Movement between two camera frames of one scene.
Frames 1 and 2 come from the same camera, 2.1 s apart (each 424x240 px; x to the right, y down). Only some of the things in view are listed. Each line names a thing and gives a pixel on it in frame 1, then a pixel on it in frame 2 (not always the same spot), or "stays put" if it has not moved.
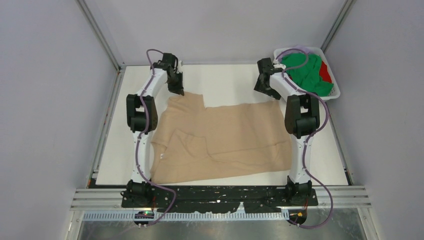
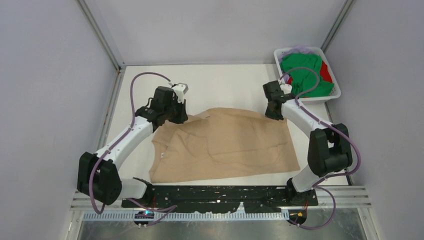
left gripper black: [179, 89] to [183, 116]
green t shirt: [307, 77] stays put
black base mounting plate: [214, 199] stays put
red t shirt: [324, 72] stays put
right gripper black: [272, 93] to [268, 114]
